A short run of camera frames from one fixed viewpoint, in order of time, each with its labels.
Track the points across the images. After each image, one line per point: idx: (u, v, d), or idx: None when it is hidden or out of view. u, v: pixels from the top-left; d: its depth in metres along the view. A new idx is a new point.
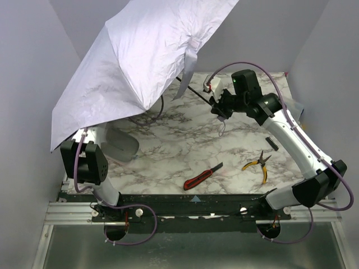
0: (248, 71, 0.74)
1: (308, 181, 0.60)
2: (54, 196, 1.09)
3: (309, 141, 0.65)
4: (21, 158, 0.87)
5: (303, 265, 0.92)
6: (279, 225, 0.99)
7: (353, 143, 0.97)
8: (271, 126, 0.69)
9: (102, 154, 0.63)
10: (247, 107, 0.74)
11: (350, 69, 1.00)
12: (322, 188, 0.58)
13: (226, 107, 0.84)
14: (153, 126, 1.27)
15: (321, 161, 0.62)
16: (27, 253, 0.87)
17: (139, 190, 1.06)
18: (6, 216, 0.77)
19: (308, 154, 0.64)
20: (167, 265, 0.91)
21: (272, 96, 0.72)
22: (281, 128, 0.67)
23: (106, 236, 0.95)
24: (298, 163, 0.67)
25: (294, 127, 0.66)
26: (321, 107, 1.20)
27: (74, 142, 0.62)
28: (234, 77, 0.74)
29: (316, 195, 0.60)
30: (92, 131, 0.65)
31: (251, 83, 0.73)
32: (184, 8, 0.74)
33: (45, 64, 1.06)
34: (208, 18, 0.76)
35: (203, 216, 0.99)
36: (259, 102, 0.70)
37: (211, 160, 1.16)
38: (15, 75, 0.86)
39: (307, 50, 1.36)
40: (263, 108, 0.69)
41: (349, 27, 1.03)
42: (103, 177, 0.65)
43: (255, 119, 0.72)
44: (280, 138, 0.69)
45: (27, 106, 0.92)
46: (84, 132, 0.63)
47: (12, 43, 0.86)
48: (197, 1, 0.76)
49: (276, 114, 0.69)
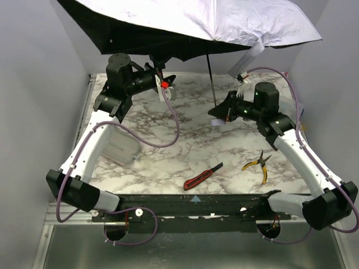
0: (272, 88, 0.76)
1: (316, 199, 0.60)
2: (54, 196, 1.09)
3: (319, 161, 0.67)
4: (20, 158, 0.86)
5: (303, 265, 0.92)
6: (279, 225, 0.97)
7: (353, 143, 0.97)
8: (282, 144, 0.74)
9: (89, 189, 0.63)
10: (259, 124, 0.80)
11: (351, 69, 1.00)
12: (330, 208, 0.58)
13: (236, 105, 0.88)
14: (153, 126, 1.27)
15: (329, 180, 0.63)
16: (27, 253, 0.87)
17: (139, 190, 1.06)
18: (5, 216, 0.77)
19: (317, 172, 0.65)
20: (167, 265, 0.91)
21: (286, 117, 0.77)
22: (291, 147, 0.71)
23: (106, 236, 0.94)
24: (308, 182, 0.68)
25: (303, 145, 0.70)
26: (321, 106, 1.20)
27: (61, 172, 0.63)
28: (258, 91, 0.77)
29: (322, 215, 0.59)
30: (81, 162, 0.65)
31: (271, 103, 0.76)
32: (274, 12, 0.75)
33: (44, 63, 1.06)
34: (286, 31, 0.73)
35: (203, 216, 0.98)
36: (271, 121, 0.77)
37: (211, 160, 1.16)
38: (14, 77, 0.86)
39: (307, 50, 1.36)
40: (274, 128, 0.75)
41: (350, 26, 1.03)
42: (90, 207, 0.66)
43: (266, 137, 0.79)
44: (290, 155, 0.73)
45: (27, 106, 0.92)
46: (73, 164, 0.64)
47: (12, 43, 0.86)
48: (284, 17, 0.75)
49: (286, 133, 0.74)
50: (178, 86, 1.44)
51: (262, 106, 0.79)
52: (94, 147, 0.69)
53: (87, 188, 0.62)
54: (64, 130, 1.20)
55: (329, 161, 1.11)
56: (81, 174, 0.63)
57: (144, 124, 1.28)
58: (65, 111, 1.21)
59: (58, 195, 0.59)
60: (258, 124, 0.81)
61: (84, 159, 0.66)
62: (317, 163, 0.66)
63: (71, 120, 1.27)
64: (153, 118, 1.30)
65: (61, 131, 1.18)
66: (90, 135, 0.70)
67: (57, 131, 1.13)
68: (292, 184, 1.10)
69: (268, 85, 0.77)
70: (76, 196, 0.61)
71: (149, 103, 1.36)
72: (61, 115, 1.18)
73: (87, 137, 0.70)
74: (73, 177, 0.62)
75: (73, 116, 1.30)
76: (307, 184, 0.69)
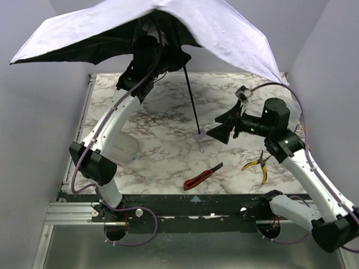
0: (284, 107, 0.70)
1: (328, 226, 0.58)
2: (54, 196, 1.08)
3: (330, 184, 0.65)
4: (21, 154, 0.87)
5: (303, 265, 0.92)
6: (279, 225, 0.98)
7: (354, 140, 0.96)
8: (290, 166, 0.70)
9: (110, 162, 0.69)
10: (267, 143, 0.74)
11: (351, 65, 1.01)
12: (343, 235, 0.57)
13: (244, 123, 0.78)
14: (153, 126, 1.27)
15: (341, 206, 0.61)
16: (27, 252, 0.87)
17: (139, 191, 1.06)
18: (5, 213, 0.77)
19: (328, 197, 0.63)
20: (168, 265, 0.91)
21: (294, 136, 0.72)
22: (301, 168, 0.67)
23: (106, 236, 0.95)
24: (318, 206, 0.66)
25: (314, 168, 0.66)
26: (322, 105, 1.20)
27: (82, 145, 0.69)
28: (267, 109, 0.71)
29: (335, 241, 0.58)
30: (102, 138, 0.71)
31: (282, 123, 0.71)
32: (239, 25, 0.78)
33: (51, 75, 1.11)
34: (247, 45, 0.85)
35: (203, 216, 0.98)
36: (280, 141, 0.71)
37: (211, 160, 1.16)
38: (15, 73, 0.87)
39: (308, 48, 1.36)
40: (282, 147, 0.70)
41: (350, 23, 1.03)
42: (107, 181, 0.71)
43: (275, 157, 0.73)
44: (298, 176, 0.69)
45: (29, 102, 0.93)
46: (93, 139, 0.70)
47: (12, 41, 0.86)
48: None
49: (296, 154, 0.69)
50: (178, 86, 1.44)
51: (270, 125, 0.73)
52: (114, 128, 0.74)
53: (107, 164, 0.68)
54: (64, 129, 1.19)
55: (328, 159, 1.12)
56: (100, 148, 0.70)
57: (144, 124, 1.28)
58: (64, 110, 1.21)
59: (78, 162, 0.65)
60: (265, 140, 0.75)
61: (104, 136, 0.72)
62: (330, 188, 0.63)
63: (70, 119, 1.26)
64: (153, 119, 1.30)
65: (62, 130, 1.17)
66: (111, 112, 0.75)
67: (57, 130, 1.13)
68: (292, 184, 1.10)
69: (279, 102, 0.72)
70: (94, 170, 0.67)
71: (149, 103, 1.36)
72: (61, 114, 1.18)
73: (109, 115, 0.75)
74: (93, 150, 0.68)
75: (74, 116, 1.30)
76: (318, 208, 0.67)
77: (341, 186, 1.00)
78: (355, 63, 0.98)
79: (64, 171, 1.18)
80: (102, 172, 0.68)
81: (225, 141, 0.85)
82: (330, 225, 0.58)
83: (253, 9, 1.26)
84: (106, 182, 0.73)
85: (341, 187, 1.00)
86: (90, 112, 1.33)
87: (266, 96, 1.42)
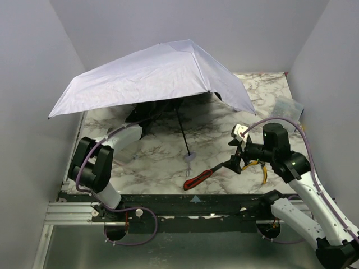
0: (280, 128, 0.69)
1: (334, 250, 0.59)
2: (54, 196, 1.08)
3: (336, 208, 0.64)
4: (21, 153, 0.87)
5: (303, 265, 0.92)
6: (279, 225, 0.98)
7: (353, 138, 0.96)
8: (297, 188, 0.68)
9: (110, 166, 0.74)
10: (272, 165, 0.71)
11: (350, 63, 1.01)
12: (347, 260, 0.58)
13: (252, 156, 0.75)
14: (153, 126, 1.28)
15: (348, 231, 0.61)
16: (27, 252, 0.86)
17: (139, 190, 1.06)
18: (5, 210, 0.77)
19: (335, 222, 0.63)
20: (167, 265, 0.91)
21: (300, 155, 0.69)
22: (308, 191, 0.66)
23: (106, 236, 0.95)
24: (322, 228, 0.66)
25: (321, 192, 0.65)
26: (320, 105, 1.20)
27: (92, 141, 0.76)
28: (265, 132, 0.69)
29: (339, 264, 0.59)
30: (113, 140, 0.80)
31: (282, 141, 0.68)
32: (171, 51, 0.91)
33: (51, 73, 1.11)
34: (188, 45, 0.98)
35: (203, 216, 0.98)
36: (286, 161, 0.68)
37: (211, 160, 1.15)
38: (17, 72, 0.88)
39: (308, 48, 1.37)
40: (290, 168, 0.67)
41: (349, 22, 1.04)
42: (103, 185, 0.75)
43: (281, 177, 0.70)
44: (304, 198, 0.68)
45: (30, 98, 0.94)
46: (107, 138, 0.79)
47: (14, 41, 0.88)
48: (172, 48, 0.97)
49: (303, 176, 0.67)
50: None
51: (272, 146, 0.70)
52: (122, 139, 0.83)
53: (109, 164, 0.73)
54: (63, 129, 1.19)
55: (327, 159, 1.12)
56: (111, 145, 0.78)
57: None
58: None
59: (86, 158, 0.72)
60: (270, 163, 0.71)
61: (115, 140, 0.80)
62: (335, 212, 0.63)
63: (70, 119, 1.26)
64: None
65: (61, 129, 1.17)
66: (122, 129, 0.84)
67: (56, 129, 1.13)
68: None
69: (275, 125, 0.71)
70: (97, 168, 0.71)
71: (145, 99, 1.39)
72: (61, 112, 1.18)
73: (119, 131, 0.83)
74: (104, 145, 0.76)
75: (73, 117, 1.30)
76: (322, 228, 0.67)
77: (341, 186, 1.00)
78: (354, 61, 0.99)
79: (64, 171, 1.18)
80: (103, 171, 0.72)
81: (239, 171, 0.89)
82: (336, 249, 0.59)
83: (252, 10, 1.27)
84: (102, 189, 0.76)
85: (341, 186, 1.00)
86: (90, 111, 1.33)
87: (266, 95, 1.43)
